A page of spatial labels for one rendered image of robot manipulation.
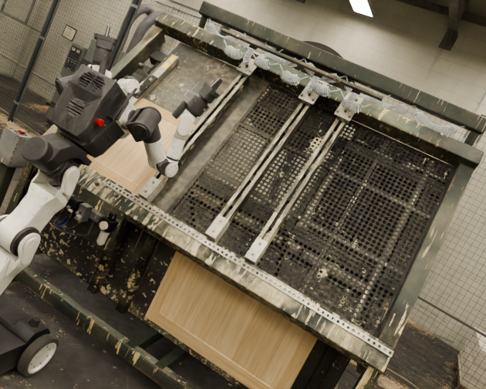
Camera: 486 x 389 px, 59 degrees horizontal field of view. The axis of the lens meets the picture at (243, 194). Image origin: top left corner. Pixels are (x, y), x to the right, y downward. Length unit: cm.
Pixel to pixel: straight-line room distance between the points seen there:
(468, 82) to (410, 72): 82
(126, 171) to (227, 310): 95
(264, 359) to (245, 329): 18
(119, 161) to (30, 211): 66
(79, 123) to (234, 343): 138
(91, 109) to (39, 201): 47
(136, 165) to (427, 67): 542
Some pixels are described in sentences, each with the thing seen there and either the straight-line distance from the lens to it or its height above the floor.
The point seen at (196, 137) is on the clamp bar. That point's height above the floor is 131.
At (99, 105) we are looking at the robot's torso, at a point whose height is 130.
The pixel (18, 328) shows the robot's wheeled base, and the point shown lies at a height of 19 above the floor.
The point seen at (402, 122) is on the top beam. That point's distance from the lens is 263.
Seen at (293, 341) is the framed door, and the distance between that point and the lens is 237.
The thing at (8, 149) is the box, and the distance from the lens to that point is 256.
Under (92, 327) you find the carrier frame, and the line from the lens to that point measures 259.
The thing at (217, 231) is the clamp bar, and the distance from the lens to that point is 217.
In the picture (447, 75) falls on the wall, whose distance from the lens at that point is 710.
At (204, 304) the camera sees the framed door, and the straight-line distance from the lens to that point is 246.
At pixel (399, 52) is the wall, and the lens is 727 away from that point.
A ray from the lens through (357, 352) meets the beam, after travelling 208.
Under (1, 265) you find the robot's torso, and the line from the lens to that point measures 215.
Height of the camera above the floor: 150
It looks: 9 degrees down
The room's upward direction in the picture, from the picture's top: 26 degrees clockwise
